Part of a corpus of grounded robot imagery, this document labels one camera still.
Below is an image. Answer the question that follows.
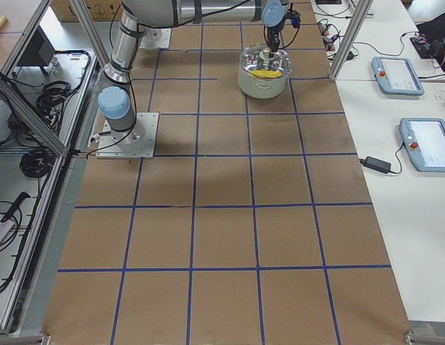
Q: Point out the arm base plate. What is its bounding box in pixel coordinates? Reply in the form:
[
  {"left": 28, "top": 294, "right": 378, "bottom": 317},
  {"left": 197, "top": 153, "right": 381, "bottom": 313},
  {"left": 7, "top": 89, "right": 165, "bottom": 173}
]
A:
[
  {"left": 139, "top": 29, "right": 172, "bottom": 50},
  {"left": 95, "top": 112, "right": 159, "bottom": 159}
]

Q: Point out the far teach pendant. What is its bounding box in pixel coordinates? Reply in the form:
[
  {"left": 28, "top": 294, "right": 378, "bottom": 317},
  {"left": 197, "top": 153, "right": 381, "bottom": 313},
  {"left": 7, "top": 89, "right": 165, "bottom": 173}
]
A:
[{"left": 371, "top": 57, "right": 424, "bottom": 96}]

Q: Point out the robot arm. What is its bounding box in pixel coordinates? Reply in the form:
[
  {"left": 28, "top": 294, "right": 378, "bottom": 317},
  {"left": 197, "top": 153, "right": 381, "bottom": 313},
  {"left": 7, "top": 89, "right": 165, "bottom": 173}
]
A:
[{"left": 96, "top": 1, "right": 301, "bottom": 157}]

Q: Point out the yellow corn cob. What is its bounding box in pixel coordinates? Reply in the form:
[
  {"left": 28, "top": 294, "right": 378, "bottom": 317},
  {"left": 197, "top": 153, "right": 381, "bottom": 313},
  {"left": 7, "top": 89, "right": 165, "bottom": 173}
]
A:
[{"left": 249, "top": 70, "right": 283, "bottom": 80}]

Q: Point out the near teach pendant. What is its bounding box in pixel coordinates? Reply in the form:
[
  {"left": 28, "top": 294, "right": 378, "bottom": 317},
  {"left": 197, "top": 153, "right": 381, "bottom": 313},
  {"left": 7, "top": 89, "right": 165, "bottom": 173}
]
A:
[{"left": 400, "top": 118, "right": 445, "bottom": 173}]

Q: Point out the glass pot lid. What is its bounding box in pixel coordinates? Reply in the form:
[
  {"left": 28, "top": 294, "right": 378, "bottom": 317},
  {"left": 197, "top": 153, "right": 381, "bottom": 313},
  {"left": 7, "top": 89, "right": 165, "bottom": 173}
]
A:
[{"left": 239, "top": 44, "right": 291, "bottom": 77}]

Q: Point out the teach pendant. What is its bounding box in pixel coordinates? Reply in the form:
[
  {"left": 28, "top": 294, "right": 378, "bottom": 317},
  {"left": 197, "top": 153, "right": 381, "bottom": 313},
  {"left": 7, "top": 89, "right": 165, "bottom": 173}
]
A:
[
  {"left": 371, "top": 57, "right": 424, "bottom": 96},
  {"left": 400, "top": 118, "right": 445, "bottom": 173}
]

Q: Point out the coiled black cable bundle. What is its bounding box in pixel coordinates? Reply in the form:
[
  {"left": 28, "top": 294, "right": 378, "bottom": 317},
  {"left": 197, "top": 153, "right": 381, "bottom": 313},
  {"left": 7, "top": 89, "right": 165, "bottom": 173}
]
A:
[{"left": 19, "top": 147, "right": 55, "bottom": 180}]

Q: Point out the brown paper table mat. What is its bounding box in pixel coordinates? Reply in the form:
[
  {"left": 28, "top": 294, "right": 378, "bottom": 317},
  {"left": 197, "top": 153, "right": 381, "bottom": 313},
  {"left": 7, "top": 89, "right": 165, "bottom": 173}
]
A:
[{"left": 42, "top": 1, "right": 409, "bottom": 344}]

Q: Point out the aluminium frame post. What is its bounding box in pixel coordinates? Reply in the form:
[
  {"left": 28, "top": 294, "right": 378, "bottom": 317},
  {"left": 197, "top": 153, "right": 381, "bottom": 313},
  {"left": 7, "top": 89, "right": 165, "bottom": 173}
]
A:
[{"left": 329, "top": 0, "right": 373, "bottom": 82}]

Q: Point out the cardboard box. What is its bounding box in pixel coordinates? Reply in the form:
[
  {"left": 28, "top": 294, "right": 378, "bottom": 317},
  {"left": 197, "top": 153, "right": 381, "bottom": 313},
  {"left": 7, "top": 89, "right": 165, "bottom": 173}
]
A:
[{"left": 51, "top": 0, "right": 124, "bottom": 23}]

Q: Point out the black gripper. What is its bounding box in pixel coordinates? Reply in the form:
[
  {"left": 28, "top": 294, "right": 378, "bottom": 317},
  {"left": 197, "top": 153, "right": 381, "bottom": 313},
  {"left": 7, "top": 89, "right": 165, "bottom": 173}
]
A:
[{"left": 267, "top": 24, "right": 280, "bottom": 58}]

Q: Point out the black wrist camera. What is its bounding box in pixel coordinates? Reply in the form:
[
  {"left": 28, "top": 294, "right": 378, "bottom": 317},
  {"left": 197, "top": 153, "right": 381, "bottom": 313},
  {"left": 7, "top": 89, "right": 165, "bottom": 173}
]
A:
[{"left": 288, "top": 10, "right": 301, "bottom": 29}]

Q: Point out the black power adapter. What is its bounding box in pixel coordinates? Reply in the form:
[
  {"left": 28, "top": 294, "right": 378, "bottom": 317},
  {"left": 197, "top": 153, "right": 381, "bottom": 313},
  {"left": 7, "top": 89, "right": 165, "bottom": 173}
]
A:
[{"left": 359, "top": 156, "right": 391, "bottom": 174}]

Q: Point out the pale green cooking pot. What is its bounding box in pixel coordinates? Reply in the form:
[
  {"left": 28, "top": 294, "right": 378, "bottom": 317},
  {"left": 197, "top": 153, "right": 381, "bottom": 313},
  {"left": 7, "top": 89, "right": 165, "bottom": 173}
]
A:
[{"left": 238, "top": 65, "right": 292, "bottom": 99}]

